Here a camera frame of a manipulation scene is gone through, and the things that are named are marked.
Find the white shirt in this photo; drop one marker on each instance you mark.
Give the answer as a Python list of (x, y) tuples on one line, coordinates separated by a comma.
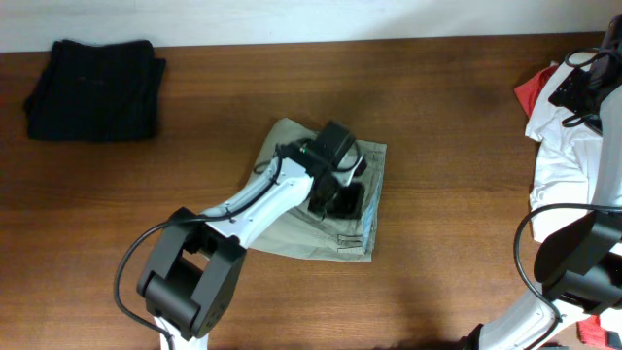
[(568, 159)]

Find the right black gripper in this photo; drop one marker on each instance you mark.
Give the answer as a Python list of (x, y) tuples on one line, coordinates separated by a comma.
[(570, 92)]

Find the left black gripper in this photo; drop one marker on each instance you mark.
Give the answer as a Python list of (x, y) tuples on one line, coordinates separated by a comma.
[(352, 202)]

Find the folded black garment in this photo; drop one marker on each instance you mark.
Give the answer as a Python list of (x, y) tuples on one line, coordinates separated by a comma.
[(96, 93)]

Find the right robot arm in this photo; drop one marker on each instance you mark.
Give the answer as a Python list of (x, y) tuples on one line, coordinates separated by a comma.
[(577, 272)]

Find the red garment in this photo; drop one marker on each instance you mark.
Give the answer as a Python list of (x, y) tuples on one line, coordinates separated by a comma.
[(548, 222)]

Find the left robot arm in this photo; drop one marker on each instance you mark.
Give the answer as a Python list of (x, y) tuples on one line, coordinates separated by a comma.
[(190, 276)]

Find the khaki shorts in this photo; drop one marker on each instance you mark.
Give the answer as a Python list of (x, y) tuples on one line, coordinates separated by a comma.
[(298, 233)]

